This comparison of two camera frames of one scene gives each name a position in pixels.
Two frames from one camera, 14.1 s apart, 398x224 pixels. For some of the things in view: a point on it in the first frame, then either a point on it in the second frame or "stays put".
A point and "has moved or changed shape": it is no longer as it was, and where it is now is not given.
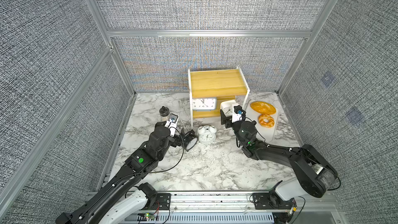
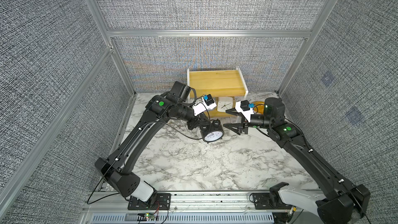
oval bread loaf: [263, 107] stays put
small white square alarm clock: [226, 108] has moved or changed shape
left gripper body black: [176, 140] -> [193, 122]
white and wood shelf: [223, 84] stays put
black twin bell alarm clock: [190, 140] -> [212, 132]
